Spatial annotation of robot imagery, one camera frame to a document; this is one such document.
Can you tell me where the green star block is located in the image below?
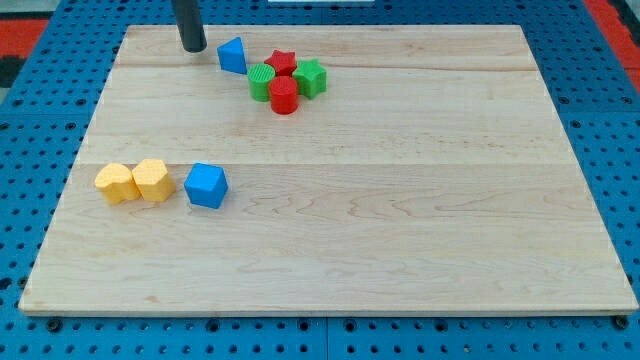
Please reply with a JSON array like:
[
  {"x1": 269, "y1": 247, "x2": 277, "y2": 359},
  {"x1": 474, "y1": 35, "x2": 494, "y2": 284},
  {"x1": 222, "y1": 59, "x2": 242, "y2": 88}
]
[{"x1": 292, "y1": 59, "x2": 327, "y2": 100}]

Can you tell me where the red cylinder block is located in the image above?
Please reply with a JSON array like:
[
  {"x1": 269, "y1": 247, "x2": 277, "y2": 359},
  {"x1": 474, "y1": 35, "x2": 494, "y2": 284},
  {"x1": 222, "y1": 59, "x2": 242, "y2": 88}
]
[{"x1": 268, "y1": 76, "x2": 298, "y2": 115}]

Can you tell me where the blue cube block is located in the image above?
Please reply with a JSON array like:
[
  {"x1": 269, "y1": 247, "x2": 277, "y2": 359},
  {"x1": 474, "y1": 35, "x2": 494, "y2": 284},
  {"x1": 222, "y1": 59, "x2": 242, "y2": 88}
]
[{"x1": 184, "y1": 163, "x2": 228, "y2": 209}]

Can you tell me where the yellow heart block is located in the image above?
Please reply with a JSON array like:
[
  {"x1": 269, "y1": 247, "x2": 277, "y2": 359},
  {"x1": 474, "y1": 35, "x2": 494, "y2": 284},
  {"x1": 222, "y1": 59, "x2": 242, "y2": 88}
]
[{"x1": 94, "y1": 163, "x2": 141, "y2": 205}]

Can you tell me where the red star block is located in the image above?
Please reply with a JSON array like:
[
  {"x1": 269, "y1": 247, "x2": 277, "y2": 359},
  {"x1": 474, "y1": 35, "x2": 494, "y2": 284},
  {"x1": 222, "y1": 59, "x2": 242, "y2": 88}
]
[{"x1": 264, "y1": 49, "x2": 297, "y2": 76}]

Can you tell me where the wooden board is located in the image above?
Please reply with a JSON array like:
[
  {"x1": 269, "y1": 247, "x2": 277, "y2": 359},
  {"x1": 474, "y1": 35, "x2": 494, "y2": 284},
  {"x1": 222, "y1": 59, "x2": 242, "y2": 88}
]
[{"x1": 19, "y1": 25, "x2": 638, "y2": 317}]

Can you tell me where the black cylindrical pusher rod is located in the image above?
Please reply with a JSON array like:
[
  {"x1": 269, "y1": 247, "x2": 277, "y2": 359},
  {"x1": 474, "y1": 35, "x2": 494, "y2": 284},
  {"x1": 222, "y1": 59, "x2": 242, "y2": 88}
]
[{"x1": 171, "y1": 0, "x2": 207, "y2": 53}]

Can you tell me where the green cylinder block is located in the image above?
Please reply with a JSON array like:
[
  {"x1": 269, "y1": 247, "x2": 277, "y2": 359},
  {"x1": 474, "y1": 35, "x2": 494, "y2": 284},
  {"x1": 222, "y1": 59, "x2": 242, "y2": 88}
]
[{"x1": 247, "y1": 63, "x2": 276, "y2": 102}]

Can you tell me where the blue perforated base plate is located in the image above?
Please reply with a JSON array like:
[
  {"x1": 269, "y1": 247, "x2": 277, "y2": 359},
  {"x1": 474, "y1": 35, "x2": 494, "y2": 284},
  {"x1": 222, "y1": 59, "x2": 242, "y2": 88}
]
[{"x1": 1, "y1": 1, "x2": 639, "y2": 359}]

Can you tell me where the blue triangular prism block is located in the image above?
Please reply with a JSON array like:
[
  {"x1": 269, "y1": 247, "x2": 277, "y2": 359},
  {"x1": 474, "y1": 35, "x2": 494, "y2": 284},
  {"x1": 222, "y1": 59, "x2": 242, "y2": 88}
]
[{"x1": 217, "y1": 37, "x2": 247, "y2": 75}]

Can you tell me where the yellow pentagon block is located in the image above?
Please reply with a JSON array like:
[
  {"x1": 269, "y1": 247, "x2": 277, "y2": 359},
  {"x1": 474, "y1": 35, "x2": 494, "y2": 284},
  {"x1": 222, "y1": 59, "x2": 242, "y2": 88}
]
[{"x1": 132, "y1": 159, "x2": 176, "y2": 202}]

